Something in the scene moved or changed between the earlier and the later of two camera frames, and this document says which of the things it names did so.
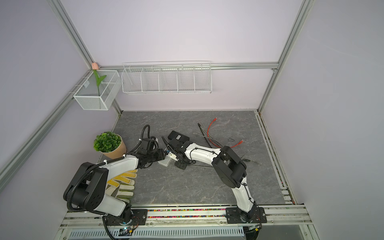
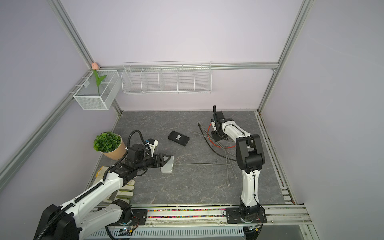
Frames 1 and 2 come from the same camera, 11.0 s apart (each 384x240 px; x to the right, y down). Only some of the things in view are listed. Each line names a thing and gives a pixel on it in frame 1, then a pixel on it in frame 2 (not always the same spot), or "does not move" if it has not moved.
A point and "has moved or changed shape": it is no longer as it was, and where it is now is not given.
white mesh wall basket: (87, 95) does not move
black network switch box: (179, 137) does not move
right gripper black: (181, 166) to (214, 135)
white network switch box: (166, 161) has moved or changed shape
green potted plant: (110, 144) does not move
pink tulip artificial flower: (95, 67) does not move
